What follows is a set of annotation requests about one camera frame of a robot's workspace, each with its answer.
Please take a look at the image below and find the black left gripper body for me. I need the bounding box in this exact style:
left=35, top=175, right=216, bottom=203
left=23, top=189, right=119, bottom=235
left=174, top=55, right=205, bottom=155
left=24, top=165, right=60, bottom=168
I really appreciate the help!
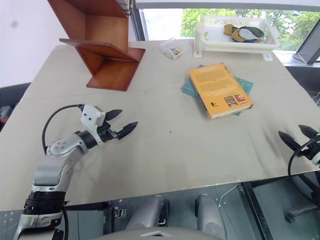
left=97, top=120, right=119, bottom=144

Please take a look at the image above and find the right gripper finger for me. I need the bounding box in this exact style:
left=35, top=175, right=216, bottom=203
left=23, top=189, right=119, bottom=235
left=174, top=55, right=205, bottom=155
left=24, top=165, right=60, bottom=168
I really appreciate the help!
left=298, top=124, right=317, bottom=139
left=277, top=130, right=301, bottom=154

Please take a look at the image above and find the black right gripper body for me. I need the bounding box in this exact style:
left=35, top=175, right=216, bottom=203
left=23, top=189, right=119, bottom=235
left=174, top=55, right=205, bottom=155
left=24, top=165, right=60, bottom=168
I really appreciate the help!
left=294, top=133, right=320, bottom=161

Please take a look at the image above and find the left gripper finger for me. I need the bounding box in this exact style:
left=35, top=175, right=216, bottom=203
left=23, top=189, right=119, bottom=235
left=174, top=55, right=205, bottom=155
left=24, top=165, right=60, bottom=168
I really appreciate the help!
left=105, top=108, right=124, bottom=123
left=116, top=121, right=139, bottom=140

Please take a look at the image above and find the teal book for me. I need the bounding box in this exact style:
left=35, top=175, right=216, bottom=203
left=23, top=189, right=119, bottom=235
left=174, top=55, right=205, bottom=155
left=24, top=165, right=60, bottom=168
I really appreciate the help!
left=181, top=64, right=254, bottom=117

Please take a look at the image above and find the wooden zigzag shelf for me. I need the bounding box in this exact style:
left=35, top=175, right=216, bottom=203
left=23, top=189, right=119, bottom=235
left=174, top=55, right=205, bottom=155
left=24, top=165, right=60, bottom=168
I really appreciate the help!
left=47, top=0, right=147, bottom=93

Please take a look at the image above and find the orange hardcover book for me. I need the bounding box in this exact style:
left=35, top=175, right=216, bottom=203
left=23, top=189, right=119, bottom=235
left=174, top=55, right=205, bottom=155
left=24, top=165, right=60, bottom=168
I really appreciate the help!
left=188, top=62, right=255, bottom=120

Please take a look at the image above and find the dark monitor stand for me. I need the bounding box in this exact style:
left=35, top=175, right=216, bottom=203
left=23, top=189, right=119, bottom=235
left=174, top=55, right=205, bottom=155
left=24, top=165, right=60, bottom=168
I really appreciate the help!
left=292, top=31, right=320, bottom=65

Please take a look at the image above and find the grey left robot thigh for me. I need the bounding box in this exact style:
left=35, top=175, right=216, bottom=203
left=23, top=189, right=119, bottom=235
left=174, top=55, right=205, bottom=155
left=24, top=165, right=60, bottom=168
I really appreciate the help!
left=124, top=194, right=171, bottom=234

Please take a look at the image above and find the grey robot thigh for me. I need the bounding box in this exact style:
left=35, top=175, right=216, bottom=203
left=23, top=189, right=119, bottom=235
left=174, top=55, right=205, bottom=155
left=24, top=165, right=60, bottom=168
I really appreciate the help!
left=194, top=193, right=228, bottom=240
left=124, top=194, right=171, bottom=234

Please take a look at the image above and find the clear plastic parts box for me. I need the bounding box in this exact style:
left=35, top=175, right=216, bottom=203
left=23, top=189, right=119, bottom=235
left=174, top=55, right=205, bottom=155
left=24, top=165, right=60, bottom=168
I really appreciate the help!
left=159, top=37, right=188, bottom=61

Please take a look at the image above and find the grey right robot thigh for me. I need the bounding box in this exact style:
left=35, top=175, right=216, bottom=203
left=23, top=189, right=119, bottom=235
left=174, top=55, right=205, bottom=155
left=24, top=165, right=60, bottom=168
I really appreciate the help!
left=194, top=193, right=228, bottom=240

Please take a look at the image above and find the grey robot torso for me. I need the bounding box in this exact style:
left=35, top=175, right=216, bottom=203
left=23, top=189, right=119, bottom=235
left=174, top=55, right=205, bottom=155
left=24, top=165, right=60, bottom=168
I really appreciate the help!
left=94, top=226, right=226, bottom=240

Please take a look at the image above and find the dark green cloth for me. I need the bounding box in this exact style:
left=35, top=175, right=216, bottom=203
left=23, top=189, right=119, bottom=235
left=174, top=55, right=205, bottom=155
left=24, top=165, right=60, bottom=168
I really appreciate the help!
left=239, top=25, right=266, bottom=39

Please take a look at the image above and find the white cloth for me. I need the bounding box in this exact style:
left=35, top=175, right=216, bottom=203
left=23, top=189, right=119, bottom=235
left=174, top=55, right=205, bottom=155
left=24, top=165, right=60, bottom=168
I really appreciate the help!
left=235, top=28, right=259, bottom=41

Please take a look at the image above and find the white plastic basket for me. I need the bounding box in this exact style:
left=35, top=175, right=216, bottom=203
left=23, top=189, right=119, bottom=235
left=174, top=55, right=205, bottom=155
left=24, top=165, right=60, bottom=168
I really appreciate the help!
left=192, top=14, right=282, bottom=62

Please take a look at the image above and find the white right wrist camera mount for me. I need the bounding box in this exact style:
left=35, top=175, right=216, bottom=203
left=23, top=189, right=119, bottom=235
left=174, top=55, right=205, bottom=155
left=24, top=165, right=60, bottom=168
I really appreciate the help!
left=310, top=150, right=320, bottom=166

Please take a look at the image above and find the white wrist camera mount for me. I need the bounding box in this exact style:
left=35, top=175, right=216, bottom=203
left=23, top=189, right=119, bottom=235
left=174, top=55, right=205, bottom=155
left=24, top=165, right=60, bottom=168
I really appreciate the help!
left=80, top=104, right=107, bottom=146
left=310, top=150, right=320, bottom=166

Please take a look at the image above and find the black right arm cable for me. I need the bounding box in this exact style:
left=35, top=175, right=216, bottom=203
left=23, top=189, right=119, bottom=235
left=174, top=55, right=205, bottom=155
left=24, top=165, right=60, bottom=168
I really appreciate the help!
left=287, top=139, right=320, bottom=177

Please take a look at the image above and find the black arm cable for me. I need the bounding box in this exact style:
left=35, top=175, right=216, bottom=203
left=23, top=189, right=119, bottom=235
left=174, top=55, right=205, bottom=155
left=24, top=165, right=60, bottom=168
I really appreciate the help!
left=287, top=139, right=320, bottom=177
left=41, top=103, right=85, bottom=156

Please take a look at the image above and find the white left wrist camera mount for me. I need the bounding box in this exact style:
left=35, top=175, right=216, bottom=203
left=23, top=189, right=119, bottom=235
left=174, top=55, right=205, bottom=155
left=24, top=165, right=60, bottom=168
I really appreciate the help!
left=80, top=104, right=107, bottom=146

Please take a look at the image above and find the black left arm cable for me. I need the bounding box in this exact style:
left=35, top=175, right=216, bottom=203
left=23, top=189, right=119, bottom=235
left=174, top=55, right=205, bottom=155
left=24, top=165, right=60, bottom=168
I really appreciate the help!
left=41, top=103, right=85, bottom=156

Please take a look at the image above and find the black table frame bar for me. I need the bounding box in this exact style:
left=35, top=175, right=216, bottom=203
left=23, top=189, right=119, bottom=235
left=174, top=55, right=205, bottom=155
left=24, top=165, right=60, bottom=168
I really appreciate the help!
left=240, top=181, right=274, bottom=240

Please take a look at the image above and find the thin white cable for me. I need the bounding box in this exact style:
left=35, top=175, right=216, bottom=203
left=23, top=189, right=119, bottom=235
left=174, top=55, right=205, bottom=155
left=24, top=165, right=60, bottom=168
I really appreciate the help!
left=217, top=183, right=240, bottom=209

